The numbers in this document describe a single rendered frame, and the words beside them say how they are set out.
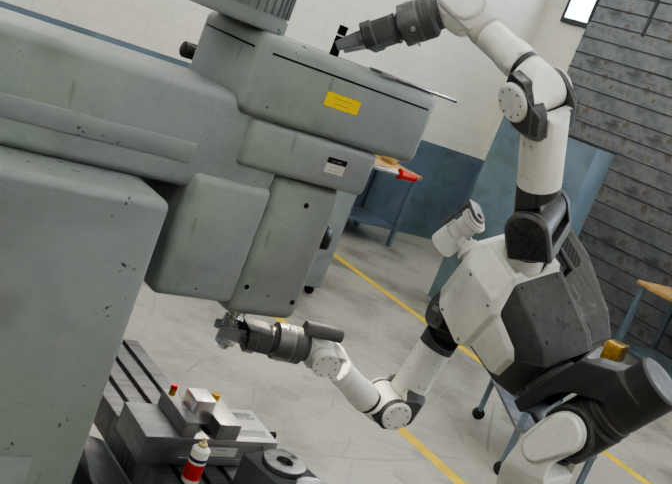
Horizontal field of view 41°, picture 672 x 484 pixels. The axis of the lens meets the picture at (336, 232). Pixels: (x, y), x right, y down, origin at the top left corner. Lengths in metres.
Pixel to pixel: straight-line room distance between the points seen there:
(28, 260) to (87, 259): 0.10
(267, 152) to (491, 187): 6.35
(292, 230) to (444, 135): 9.42
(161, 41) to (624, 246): 5.37
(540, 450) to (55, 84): 1.17
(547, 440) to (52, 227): 1.06
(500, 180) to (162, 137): 6.50
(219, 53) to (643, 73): 9.03
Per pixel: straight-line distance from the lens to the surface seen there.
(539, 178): 1.78
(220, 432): 2.10
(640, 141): 10.39
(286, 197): 1.84
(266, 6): 1.71
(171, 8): 8.92
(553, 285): 1.95
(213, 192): 1.73
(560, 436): 1.89
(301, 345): 2.06
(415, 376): 2.22
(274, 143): 1.76
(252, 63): 1.70
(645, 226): 10.12
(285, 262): 1.91
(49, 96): 1.57
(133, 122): 1.63
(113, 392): 2.32
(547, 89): 1.74
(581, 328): 1.95
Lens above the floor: 1.92
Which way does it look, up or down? 11 degrees down
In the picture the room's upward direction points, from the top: 22 degrees clockwise
